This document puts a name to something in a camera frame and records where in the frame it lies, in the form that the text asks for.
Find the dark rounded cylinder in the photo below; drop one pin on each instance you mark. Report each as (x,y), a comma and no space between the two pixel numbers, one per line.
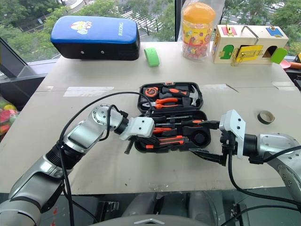
(202,204)
(141,204)

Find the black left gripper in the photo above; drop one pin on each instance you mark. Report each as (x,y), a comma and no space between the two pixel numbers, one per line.
(133,139)

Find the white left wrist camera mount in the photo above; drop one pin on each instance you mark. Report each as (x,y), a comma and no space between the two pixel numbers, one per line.
(141,126)

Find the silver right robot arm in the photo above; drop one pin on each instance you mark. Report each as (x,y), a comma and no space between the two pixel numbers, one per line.
(277,146)

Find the orange black tape measure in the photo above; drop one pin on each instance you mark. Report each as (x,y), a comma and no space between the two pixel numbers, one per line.
(150,91)

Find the wooden lock latch box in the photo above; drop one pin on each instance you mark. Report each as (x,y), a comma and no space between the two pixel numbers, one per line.
(249,40)

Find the clear jar orange lid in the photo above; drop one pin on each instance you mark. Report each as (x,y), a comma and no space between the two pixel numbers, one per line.
(197,35)

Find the orange black flathead screwdriver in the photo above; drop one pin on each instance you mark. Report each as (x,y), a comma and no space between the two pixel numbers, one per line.
(191,122)

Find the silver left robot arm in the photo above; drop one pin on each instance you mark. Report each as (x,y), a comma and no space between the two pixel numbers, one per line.
(80,134)

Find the colourful toy pile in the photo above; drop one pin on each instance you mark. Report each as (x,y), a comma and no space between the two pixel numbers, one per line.
(7,115)

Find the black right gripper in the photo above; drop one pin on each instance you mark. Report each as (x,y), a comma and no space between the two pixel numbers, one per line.
(227,141)

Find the orange black utility knife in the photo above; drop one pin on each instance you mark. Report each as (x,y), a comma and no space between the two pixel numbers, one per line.
(169,140)

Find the black tool case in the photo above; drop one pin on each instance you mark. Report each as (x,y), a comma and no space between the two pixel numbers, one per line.
(200,137)

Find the clear tape strip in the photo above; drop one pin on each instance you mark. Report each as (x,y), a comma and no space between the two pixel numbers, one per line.
(88,91)
(283,85)

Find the black window frame ledge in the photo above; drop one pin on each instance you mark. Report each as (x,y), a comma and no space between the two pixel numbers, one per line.
(14,77)

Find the black tape roll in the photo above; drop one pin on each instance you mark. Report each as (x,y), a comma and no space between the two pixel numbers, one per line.
(261,117)

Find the grey curved robot body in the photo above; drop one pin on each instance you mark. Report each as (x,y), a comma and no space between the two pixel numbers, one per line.
(150,221)

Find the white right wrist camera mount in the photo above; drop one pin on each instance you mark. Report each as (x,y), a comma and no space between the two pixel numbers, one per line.
(234,122)

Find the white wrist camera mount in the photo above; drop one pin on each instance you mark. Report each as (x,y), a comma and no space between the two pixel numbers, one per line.
(141,126)
(234,122)

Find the green curved plastic piece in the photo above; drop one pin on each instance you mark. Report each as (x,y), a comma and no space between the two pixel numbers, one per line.
(152,57)

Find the blue black padded cushion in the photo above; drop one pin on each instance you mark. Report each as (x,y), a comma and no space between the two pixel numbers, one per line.
(94,33)

